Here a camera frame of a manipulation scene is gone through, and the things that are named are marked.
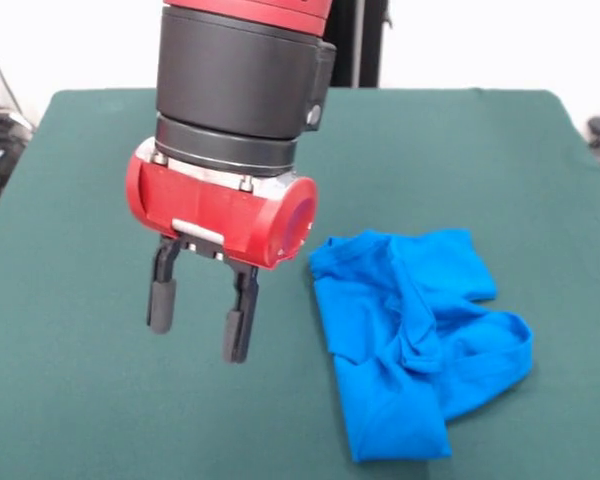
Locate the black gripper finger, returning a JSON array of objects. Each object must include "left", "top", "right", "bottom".
[
  {"left": 145, "top": 235, "right": 184, "bottom": 335},
  {"left": 222, "top": 262, "right": 260, "bottom": 365}
]

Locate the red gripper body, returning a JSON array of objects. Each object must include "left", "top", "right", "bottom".
[{"left": 124, "top": 137, "right": 319, "bottom": 272}]

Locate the blue laundry item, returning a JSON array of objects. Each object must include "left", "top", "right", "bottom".
[{"left": 307, "top": 228, "right": 535, "bottom": 464}]

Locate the dark green table cloth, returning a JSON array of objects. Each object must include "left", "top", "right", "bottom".
[{"left": 0, "top": 87, "right": 600, "bottom": 480}]

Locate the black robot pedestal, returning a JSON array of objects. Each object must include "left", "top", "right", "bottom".
[{"left": 324, "top": 0, "right": 392, "bottom": 89}]

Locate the grey cable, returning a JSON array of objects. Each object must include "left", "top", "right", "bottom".
[{"left": 0, "top": 42, "right": 36, "bottom": 134}]

